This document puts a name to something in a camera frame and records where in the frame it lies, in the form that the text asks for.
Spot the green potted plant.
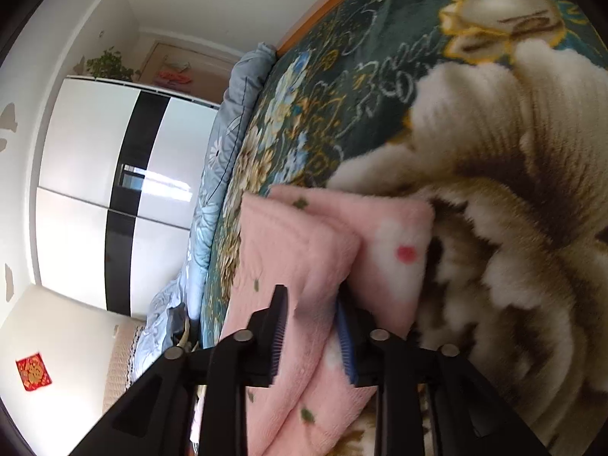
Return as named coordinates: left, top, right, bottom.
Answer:
left=85, top=46, right=141, bottom=82

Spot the dark grey cloth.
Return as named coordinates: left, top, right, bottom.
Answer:
left=166, top=303, right=188, bottom=343

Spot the red wall decoration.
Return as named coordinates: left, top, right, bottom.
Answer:
left=16, top=353, right=53, bottom=393

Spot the pink fleece garment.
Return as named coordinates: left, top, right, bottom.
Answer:
left=219, top=185, right=435, bottom=456

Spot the dark green floral blanket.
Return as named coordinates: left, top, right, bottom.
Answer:
left=199, top=0, right=608, bottom=456

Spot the white wardrobe with black stripe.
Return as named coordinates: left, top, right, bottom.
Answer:
left=31, top=75, right=222, bottom=320

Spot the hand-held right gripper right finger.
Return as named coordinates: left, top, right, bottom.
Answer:
left=335, top=290, right=540, bottom=456

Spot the beige door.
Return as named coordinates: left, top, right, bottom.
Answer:
left=140, top=40, right=243, bottom=105

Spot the pink hanging item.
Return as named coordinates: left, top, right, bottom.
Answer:
left=157, top=57, right=193, bottom=89

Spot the beige patterned headboard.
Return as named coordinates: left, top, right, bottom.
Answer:
left=102, top=320, right=146, bottom=416

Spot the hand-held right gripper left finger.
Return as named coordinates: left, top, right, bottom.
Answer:
left=69, top=284, right=289, bottom=456

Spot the light blue floral quilt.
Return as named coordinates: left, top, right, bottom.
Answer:
left=130, top=43, right=279, bottom=390

